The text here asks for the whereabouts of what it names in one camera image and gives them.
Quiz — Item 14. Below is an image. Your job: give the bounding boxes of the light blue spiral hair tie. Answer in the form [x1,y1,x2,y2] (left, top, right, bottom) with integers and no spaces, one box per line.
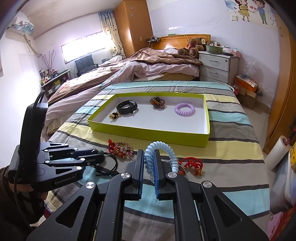
[143,141,180,186]

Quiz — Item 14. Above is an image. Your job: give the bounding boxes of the purple spiral hair tie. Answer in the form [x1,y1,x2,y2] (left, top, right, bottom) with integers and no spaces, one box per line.
[174,102,196,117]

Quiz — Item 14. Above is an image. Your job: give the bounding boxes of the black smart band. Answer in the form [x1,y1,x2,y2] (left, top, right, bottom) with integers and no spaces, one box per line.
[116,100,137,115]

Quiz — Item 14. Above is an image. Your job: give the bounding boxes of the brown beaded bracelet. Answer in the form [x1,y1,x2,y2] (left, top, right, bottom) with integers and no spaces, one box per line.
[149,96,167,110]

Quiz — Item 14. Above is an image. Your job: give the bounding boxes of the left hand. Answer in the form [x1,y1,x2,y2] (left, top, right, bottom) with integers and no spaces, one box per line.
[6,166,49,201]

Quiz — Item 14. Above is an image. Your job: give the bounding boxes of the green shallow cardboard box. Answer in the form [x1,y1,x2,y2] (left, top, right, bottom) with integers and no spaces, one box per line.
[87,92,210,148]

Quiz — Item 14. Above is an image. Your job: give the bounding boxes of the dark low side table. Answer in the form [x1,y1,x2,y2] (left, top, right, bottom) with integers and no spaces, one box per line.
[41,70,71,99]

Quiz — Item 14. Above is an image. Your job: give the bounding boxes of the striped bed sheet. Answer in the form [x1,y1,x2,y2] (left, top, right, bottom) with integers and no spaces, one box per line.
[46,81,270,240]

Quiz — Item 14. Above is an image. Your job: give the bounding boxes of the black chair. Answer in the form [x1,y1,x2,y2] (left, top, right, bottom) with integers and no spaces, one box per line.
[75,55,98,77]

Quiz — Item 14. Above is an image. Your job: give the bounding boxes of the pink brown duvet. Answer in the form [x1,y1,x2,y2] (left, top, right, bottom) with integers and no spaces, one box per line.
[42,48,202,138]

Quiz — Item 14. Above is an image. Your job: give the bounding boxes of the white paper roll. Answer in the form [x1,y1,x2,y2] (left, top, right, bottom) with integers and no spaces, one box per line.
[265,136,291,170]

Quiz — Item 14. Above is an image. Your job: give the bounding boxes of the white nightstand drawers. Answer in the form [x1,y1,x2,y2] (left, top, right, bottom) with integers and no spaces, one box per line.
[199,51,239,85]

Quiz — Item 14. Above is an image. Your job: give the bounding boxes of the cardboard box with books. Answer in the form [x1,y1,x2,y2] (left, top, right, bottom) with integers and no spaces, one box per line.
[234,75,262,109]

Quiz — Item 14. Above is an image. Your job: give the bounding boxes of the wooden headboard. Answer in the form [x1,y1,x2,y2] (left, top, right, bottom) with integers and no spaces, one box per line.
[149,34,211,50]

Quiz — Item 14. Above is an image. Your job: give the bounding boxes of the brown teddy bear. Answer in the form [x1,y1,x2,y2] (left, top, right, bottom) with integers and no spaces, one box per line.
[178,38,206,58]

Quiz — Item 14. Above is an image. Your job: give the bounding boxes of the green basin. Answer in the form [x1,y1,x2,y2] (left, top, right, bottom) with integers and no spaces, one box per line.
[206,45,223,55]

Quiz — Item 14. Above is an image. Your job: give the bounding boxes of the wooden door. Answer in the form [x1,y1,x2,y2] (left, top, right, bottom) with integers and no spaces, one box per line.
[263,14,295,154]

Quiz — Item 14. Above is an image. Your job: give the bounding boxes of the white air conditioner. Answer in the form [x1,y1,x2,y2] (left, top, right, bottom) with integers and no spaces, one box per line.
[7,11,35,36]

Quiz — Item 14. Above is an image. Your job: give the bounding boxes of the floral curtain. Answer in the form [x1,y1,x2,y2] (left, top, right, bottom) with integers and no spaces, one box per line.
[98,9,125,58]

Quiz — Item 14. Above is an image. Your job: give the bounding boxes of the wooden wardrobe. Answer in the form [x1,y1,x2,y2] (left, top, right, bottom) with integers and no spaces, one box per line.
[113,1,152,58]

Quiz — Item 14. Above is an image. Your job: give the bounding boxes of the red knot beaded bracelet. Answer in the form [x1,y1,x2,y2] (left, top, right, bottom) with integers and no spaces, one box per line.
[107,138,136,161]

